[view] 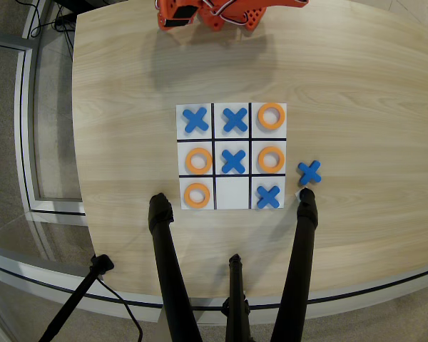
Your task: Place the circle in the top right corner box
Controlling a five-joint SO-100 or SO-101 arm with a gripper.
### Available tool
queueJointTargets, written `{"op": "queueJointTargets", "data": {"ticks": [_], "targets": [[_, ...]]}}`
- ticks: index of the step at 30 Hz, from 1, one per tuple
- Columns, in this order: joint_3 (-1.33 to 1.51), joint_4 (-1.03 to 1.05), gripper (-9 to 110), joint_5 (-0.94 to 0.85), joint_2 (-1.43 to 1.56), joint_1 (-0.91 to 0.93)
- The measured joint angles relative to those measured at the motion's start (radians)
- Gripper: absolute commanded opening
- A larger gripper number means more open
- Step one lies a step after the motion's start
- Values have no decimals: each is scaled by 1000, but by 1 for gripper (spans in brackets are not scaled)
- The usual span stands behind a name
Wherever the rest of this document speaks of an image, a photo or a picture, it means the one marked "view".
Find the slim black stand leg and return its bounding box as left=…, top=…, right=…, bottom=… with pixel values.
left=38, top=254, right=115, bottom=342

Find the thick black tripod leg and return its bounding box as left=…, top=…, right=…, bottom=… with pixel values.
left=148, top=192, right=203, bottom=342
left=270, top=187, right=319, bottom=342

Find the orange foam ring piece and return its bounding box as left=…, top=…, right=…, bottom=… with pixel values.
left=183, top=182, right=212, bottom=209
left=258, top=146, right=286, bottom=175
left=258, top=103, right=287, bottom=130
left=185, top=147, right=213, bottom=175

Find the blue foam cross piece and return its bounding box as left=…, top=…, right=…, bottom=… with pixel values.
left=297, top=160, right=322, bottom=187
left=222, top=108, right=249, bottom=134
left=221, top=149, right=247, bottom=175
left=182, top=108, right=210, bottom=135
left=256, top=184, right=282, bottom=210

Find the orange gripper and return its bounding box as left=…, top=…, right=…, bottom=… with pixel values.
left=155, top=0, right=200, bottom=31

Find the black cable tangle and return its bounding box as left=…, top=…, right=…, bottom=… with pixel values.
left=21, top=0, right=76, bottom=54

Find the white tic-tac-toe grid sheet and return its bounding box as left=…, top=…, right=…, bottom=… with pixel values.
left=175, top=103, right=288, bottom=211

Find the grey metal glass frame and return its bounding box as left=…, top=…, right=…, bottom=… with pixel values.
left=0, top=30, right=88, bottom=224

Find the servo wire bundle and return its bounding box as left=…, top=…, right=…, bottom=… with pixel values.
left=198, top=0, right=249, bottom=26

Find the black floor cable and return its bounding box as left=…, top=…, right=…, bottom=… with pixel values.
left=95, top=276, right=144, bottom=342

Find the thin black tripod leg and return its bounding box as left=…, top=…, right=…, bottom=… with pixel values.
left=220, top=254, right=253, bottom=342

